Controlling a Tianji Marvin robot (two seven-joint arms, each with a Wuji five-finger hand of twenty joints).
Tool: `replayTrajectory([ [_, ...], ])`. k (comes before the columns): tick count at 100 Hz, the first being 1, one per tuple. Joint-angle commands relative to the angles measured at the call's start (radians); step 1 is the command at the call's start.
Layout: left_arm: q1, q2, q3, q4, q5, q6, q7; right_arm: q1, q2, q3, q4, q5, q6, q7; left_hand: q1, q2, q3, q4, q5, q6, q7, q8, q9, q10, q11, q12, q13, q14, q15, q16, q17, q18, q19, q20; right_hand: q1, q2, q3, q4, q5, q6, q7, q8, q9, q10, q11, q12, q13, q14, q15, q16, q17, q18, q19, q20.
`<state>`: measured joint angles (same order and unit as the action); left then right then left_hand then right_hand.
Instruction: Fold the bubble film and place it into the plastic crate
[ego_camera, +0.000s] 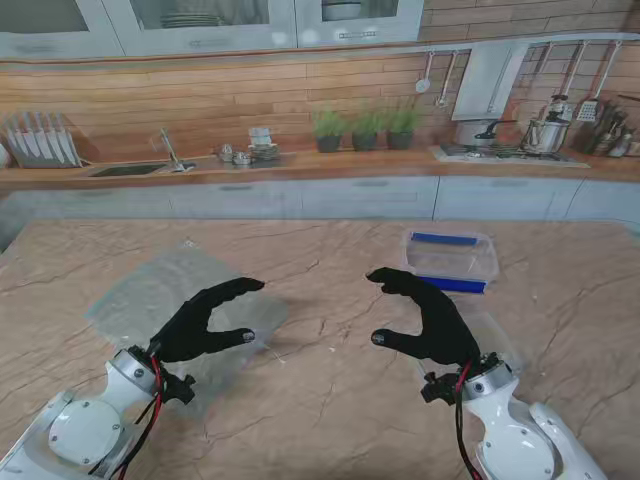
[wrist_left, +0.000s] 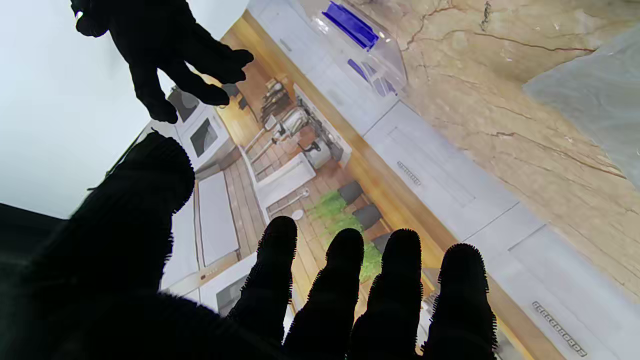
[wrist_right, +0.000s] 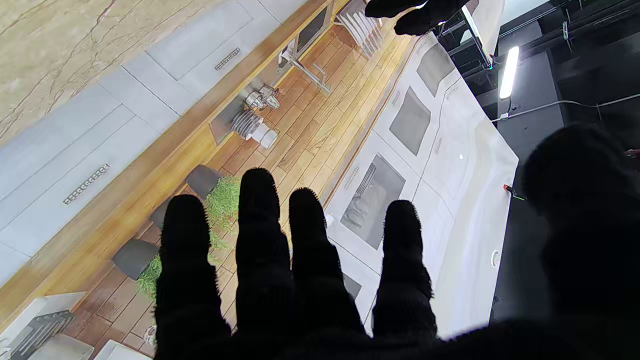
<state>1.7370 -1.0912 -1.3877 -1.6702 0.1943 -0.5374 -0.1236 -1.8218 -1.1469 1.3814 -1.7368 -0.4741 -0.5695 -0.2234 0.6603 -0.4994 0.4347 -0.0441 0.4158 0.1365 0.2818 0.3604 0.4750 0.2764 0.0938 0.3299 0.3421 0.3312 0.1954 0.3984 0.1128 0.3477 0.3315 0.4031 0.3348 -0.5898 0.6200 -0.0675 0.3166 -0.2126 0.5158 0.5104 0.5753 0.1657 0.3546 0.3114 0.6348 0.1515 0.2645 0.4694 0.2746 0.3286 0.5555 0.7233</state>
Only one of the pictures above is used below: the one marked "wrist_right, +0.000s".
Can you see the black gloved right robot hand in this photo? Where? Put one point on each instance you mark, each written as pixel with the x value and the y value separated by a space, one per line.
pixel 310 300

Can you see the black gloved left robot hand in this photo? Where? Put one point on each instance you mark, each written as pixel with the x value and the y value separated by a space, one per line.
pixel 425 17

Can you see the white fluorescent light tube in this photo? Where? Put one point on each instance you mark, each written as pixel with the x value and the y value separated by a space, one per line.
pixel 509 72

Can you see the printed kitchen backdrop banner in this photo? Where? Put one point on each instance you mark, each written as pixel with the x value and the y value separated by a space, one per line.
pixel 325 125

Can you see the red black clamp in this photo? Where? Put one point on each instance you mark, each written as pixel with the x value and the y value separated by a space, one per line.
pixel 511 191

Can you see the white panel with black frame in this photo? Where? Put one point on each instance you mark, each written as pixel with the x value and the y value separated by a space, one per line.
pixel 487 25

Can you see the black metal truss frame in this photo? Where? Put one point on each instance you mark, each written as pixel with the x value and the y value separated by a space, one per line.
pixel 550 30

